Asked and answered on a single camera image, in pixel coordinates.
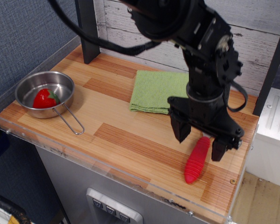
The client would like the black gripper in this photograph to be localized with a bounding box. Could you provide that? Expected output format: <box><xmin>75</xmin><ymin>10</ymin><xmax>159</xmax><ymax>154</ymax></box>
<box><xmin>168</xmin><ymin>93</ymin><xmax>245</xmax><ymax>161</ymax></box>

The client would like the red-handled metal fork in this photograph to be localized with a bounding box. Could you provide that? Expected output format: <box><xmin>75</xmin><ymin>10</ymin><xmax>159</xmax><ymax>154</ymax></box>
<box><xmin>184</xmin><ymin>132</ymin><xmax>211</xmax><ymax>184</ymax></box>

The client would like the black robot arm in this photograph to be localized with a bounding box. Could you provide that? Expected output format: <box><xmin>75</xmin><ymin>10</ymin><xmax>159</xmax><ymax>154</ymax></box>
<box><xmin>125</xmin><ymin>0</ymin><xmax>247</xmax><ymax>161</ymax></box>

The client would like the folded green cloth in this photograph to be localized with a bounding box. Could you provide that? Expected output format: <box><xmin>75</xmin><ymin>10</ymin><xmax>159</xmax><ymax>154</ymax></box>
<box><xmin>129</xmin><ymin>70</ymin><xmax>189</xmax><ymax>114</ymax></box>

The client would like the white cabinet with metal top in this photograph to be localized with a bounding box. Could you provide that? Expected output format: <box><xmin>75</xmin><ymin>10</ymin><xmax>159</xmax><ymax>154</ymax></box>
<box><xmin>246</xmin><ymin>88</ymin><xmax>280</xmax><ymax>186</ymax></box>

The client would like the silver dispenser button panel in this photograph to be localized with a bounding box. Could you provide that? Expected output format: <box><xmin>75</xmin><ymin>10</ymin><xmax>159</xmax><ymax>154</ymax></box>
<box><xmin>86</xmin><ymin>188</ymin><xmax>144</xmax><ymax>224</ymax></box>

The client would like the red toy strawberry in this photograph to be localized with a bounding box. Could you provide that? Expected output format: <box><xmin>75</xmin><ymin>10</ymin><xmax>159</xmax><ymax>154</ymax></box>
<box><xmin>33</xmin><ymin>88</ymin><xmax>60</xmax><ymax>109</ymax></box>

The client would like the small steel saucepan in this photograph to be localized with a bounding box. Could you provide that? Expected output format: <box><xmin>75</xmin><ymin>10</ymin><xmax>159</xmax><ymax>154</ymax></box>
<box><xmin>14</xmin><ymin>71</ymin><xmax>85</xmax><ymax>135</ymax></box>

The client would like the yellow and black object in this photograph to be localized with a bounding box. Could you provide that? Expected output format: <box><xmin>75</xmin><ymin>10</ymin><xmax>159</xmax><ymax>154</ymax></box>
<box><xmin>0</xmin><ymin>196</ymin><xmax>32</xmax><ymax>224</ymax></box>

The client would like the clear acrylic table guard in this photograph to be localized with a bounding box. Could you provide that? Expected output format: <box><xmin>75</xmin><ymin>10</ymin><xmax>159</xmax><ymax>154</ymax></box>
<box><xmin>0</xmin><ymin>38</ymin><xmax>258</xmax><ymax>224</ymax></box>

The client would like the black right frame post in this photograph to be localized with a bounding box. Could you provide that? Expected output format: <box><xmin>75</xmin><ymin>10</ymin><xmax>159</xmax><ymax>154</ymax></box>
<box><xmin>253</xmin><ymin>38</ymin><xmax>280</xmax><ymax>116</ymax></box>

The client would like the black frame post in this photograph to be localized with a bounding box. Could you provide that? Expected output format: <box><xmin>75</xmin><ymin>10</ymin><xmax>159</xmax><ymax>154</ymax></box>
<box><xmin>253</xmin><ymin>38</ymin><xmax>280</xmax><ymax>116</ymax></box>
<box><xmin>75</xmin><ymin>0</ymin><xmax>100</xmax><ymax>64</ymax></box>

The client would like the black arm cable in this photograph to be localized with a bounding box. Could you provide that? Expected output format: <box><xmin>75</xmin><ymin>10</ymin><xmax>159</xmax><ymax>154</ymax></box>
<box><xmin>48</xmin><ymin>0</ymin><xmax>248</xmax><ymax>112</ymax></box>

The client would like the black left frame post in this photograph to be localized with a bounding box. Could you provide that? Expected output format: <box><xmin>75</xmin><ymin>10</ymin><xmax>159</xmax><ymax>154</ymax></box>
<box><xmin>75</xmin><ymin>0</ymin><xmax>100</xmax><ymax>64</ymax></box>

